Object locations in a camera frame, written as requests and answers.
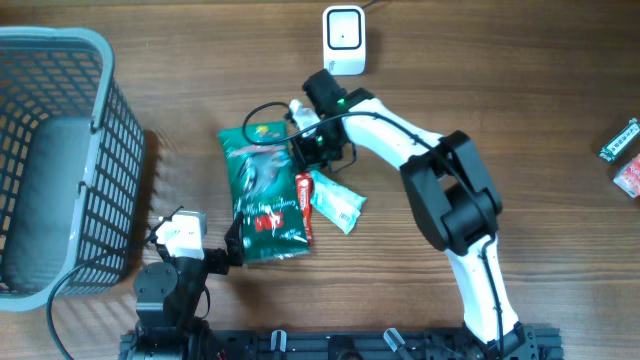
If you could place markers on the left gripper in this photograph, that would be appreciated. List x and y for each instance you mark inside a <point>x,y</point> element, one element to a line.
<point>220,262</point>

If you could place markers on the white green box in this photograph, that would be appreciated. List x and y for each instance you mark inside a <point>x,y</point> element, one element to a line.
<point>616,146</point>

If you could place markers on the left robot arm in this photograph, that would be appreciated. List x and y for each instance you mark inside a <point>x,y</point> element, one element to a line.
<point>168,292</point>

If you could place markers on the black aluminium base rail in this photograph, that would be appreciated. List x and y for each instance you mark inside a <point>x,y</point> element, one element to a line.
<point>525,343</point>

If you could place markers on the white barcode scanner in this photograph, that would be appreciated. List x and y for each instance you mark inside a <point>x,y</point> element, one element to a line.
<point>344,40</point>

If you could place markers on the red Nescafe stick sachet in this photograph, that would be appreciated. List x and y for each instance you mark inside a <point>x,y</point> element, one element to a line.
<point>304,190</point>

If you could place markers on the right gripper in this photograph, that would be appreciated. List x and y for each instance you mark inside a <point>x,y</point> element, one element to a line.
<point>305,158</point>

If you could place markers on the pink Kleenex tissue pack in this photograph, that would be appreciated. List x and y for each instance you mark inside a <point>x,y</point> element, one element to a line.
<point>628,178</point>

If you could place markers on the light green wipes packet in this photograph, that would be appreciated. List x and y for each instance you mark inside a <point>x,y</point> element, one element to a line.
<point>337,203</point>

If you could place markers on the grey plastic shopping basket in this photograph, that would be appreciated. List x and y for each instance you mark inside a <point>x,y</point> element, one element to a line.
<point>72,154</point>

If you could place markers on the green 3M gloves packet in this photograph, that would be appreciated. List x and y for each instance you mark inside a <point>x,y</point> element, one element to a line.
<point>263,190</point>

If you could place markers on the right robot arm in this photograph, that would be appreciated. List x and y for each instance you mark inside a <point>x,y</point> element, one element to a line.
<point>452,197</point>

